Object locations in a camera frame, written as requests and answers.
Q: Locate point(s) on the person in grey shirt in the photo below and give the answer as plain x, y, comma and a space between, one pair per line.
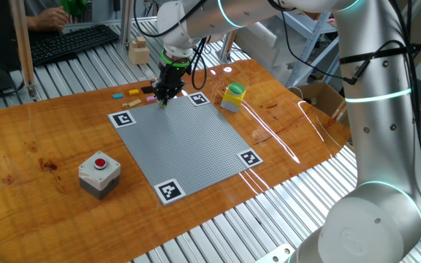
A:
40, 5

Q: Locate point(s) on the white foam boxes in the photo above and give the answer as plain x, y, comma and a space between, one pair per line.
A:
258, 47

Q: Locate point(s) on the cardboard box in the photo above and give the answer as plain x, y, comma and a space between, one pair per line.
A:
320, 96

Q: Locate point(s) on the wooden block puzzle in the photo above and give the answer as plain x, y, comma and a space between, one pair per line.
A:
139, 53

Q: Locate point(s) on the yellow Lego brick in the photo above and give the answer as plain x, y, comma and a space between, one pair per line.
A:
134, 92

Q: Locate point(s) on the green push button yellow box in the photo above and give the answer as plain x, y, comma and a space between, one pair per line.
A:
232, 98

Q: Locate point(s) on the bare person hand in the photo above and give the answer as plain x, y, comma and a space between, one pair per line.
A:
55, 18

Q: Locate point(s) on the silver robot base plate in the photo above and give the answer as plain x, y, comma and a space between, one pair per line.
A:
276, 254

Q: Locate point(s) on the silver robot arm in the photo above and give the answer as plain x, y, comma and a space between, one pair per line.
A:
378, 128

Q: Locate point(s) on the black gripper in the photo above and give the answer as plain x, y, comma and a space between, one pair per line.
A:
170, 80

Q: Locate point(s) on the black computer keyboard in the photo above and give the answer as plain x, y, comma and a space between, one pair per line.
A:
71, 44

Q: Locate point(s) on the aluminium frame post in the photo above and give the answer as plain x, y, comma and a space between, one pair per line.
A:
228, 45
22, 47
126, 25

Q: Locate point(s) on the black white fiducial marker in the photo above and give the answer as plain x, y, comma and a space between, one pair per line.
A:
250, 158
121, 119
199, 98
169, 191

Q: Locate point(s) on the long tan Lego plate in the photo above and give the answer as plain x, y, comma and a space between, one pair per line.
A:
134, 103

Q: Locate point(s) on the wood grain table mat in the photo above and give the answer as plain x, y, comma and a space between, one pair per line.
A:
31, 128

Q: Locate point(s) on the large black Lego plate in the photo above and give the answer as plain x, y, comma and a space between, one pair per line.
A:
146, 89

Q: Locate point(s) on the green plastic object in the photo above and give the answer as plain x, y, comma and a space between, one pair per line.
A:
72, 6

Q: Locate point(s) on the pink Lego brick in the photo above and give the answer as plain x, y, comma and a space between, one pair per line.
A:
150, 99

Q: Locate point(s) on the red push button box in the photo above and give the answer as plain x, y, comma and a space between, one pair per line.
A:
99, 175

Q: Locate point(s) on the cyan Lego brick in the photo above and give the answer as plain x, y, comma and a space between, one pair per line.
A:
117, 95

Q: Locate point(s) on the bare person forearm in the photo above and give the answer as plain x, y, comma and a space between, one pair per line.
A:
33, 23

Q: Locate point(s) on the grey Lego baseplate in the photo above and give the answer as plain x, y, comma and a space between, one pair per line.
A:
181, 146

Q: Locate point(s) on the grey metal shelf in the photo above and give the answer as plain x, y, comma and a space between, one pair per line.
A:
305, 27

